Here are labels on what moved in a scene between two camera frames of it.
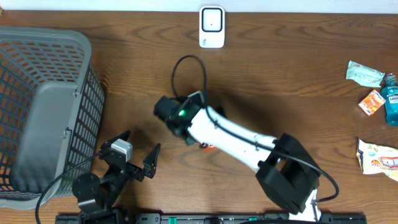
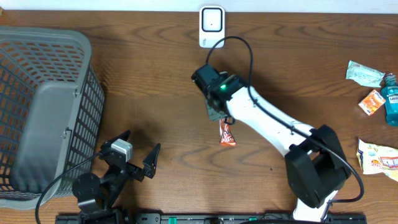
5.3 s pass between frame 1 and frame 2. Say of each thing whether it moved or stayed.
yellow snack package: stayed
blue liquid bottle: stayed
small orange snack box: stayed
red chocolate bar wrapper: moved
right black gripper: moved
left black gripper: stayed
